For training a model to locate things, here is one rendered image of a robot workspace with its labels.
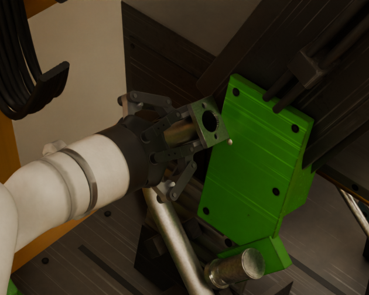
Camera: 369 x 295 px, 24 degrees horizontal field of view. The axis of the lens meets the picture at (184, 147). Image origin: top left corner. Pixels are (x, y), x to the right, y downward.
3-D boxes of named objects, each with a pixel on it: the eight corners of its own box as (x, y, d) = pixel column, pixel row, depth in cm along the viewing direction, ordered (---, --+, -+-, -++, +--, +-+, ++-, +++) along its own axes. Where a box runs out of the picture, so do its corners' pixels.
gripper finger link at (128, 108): (127, 127, 93) (144, 133, 94) (130, 88, 94) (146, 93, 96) (114, 132, 94) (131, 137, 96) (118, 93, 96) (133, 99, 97)
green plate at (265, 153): (302, 239, 110) (349, 101, 98) (263, 265, 104) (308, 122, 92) (235, 192, 115) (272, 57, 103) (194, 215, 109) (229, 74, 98)
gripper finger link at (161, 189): (134, 182, 95) (142, 165, 96) (163, 206, 97) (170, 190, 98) (147, 178, 93) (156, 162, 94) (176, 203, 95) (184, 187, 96)
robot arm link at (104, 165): (51, 141, 96) (7, 159, 92) (109, 119, 88) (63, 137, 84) (82, 216, 97) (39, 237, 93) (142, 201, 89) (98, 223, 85)
